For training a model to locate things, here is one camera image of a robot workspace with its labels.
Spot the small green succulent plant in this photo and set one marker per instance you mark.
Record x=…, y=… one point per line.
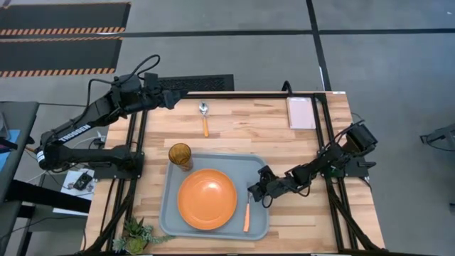
x=135, y=234

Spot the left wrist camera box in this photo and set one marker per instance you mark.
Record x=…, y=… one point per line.
x=151, y=81

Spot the amber glass cup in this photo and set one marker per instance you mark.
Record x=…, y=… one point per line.
x=180, y=156

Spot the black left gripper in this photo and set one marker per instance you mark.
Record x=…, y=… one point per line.
x=154, y=97

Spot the orange round plate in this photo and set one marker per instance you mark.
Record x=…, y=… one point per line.
x=207, y=199

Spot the white paper sheet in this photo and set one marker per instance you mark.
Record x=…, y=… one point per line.
x=69, y=199

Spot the black aluminium table frame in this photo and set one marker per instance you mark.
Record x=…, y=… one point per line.
x=249, y=96

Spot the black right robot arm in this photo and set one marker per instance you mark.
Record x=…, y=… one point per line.
x=334, y=156

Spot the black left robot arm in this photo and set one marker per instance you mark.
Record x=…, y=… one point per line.
x=85, y=124

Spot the black hazard-striped floor mat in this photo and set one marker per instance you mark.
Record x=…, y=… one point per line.
x=57, y=55
x=64, y=16

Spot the grey plastic tray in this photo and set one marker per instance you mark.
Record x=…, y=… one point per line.
x=245, y=167

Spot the small black controller device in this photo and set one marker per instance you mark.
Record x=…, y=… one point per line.
x=82, y=181

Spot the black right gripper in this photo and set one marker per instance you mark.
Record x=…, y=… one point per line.
x=279, y=186

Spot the pink spiral notebook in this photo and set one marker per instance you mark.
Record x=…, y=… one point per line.
x=301, y=113

